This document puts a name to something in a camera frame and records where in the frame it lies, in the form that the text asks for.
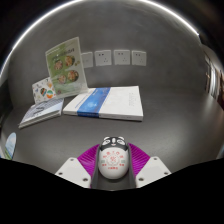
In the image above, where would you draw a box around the white book with blue band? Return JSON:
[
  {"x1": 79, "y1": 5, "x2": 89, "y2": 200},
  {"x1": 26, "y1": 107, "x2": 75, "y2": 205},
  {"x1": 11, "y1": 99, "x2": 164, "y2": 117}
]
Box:
[{"x1": 62, "y1": 85, "x2": 144, "y2": 122}]

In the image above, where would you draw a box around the white wall socket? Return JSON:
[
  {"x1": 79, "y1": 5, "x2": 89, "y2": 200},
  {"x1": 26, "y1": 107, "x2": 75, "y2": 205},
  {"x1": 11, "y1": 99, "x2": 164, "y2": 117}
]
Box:
[
  {"x1": 94, "y1": 49, "x2": 113, "y2": 67},
  {"x1": 113, "y1": 49, "x2": 131, "y2": 66},
  {"x1": 131, "y1": 50, "x2": 147, "y2": 67},
  {"x1": 80, "y1": 51, "x2": 94, "y2": 69}
]

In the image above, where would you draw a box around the green menu sign stand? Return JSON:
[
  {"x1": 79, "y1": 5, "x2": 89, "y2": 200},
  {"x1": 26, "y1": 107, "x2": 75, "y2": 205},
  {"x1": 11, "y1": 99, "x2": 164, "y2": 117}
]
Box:
[{"x1": 45, "y1": 36, "x2": 89, "y2": 100}]

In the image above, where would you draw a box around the white card with colourful stickers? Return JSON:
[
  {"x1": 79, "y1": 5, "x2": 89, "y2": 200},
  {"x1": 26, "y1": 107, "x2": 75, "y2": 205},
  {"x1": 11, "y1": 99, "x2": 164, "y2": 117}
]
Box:
[{"x1": 31, "y1": 76, "x2": 57, "y2": 104}]

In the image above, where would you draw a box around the grey striped book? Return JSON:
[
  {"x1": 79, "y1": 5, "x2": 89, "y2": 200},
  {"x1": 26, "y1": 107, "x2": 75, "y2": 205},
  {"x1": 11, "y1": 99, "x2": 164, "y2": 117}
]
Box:
[{"x1": 18, "y1": 97, "x2": 65, "y2": 130}]

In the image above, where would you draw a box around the curved white light strip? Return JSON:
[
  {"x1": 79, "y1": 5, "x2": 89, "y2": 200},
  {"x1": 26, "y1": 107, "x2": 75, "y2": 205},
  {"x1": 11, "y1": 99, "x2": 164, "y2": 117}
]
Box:
[{"x1": 0, "y1": 0, "x2": 201, "y2": 79}]

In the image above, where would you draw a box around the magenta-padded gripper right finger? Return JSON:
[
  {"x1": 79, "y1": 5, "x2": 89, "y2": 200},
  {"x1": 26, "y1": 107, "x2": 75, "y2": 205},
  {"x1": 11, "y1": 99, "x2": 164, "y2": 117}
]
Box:
[{"x1": 127, "y1": 142, "x2": 172, "y2": 189}]

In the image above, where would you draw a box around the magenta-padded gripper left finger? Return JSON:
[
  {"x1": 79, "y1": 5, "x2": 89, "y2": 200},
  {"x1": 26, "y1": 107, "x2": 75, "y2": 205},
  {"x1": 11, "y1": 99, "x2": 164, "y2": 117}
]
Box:
[{"x1": 54, "y1": 143, "x2": 101, "y2": 190}]

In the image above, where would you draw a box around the white panda-print computer mouse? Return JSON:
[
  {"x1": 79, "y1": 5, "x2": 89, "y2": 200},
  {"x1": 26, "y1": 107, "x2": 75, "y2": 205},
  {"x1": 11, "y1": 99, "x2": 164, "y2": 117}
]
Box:
[{"x1": 97, "y1": 135, "x2": 130, "y2": 180}]

